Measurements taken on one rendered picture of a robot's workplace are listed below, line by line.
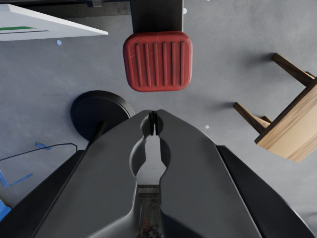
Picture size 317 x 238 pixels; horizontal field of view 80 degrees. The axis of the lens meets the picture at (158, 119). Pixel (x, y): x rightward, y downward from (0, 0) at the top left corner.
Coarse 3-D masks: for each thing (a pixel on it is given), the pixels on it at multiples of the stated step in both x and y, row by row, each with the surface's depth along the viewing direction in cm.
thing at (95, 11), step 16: (0, 0) 29; (16, 0) 29; (32, 0) 33; (48, 0) 73; (64, 0) 75; (80, 0) 36; (96, 0) 38; (64, 16) 82; (80, 16) 82; (96, 16) 82
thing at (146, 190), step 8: (144, 192) 145; (152, 192) 144; (144, 200) 141; (152, 200) 140; (144, 208) 135; (152, 208) 135; (144, 216) 130; (152, 216) 130; (160, 216) 130; (144, 224) 126; (152, 224) 125; (160, 224) 125; (144, 232) 121; (152, 232) 121; (160, 232) 121
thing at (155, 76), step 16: (160, 32) 18; (176, 32) 18; (128, 48) 18; (144, 48) 18; (160, 48) 18; (176, 48) 18; (192, 48) 19; (128, 64) 19; (144, 64) 19; (160, 64) 19; (176, 64) 19; (128, 80) 20; (144, 80) 20; (160, 80) 20; (176, 80) 20
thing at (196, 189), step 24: (168, 120) 10; (168, 144) 8; (192, 144) 8; (216, 144) 8; (168, 168) 7; (192, 168) 7; (216, 168) 7; (168, 192) 6; (192, 192) 6; (216, 192) 6; (168, 216) 6; (192, 216) 6; (216, 216) 6; (240, 216) 6
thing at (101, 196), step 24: (144, 120) 10; (96, 144) 9; (120, 144) 9; (144, 144) 11; (96, 168) 7; (120, 168) 7; (72, 192) 6; (96, 192) 6; (120, 192) 6; (48, 216) 6; (72, 216) 6; (96, 216) 6; (120, 216) 6
